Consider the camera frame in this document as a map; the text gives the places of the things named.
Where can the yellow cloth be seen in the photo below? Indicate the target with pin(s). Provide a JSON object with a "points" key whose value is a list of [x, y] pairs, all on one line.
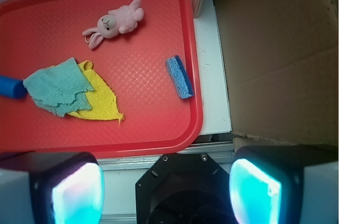
{"points": [[103, 100]]}

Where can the pink plush bunny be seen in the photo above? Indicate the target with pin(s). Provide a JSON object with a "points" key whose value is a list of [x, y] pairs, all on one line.
{"points": [[116, 22]]}

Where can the teal cloth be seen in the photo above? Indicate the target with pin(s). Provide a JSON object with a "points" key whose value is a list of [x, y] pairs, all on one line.
{"points": [[59, 89]]}

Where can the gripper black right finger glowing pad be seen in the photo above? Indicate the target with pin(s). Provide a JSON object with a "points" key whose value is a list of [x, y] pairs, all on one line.
{"points": [[285, 184]]}

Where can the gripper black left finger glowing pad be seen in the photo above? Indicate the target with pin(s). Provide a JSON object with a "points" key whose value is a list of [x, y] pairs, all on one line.
{"points": [[60, 187]]}

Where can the blue bottle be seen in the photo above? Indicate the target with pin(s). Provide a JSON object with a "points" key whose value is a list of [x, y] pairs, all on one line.
{"points": [[12, 88]]}

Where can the red plastic tray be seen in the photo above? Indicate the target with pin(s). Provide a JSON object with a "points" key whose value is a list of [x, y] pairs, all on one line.
{"points": [[37, 34]]}

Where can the blue sponge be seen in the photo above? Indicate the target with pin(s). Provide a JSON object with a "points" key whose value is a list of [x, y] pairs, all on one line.
{"points": [[179, 76]]}

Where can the brown cardboard box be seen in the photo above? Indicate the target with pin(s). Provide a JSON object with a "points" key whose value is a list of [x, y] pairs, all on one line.
{"points": [[281, 63]]}

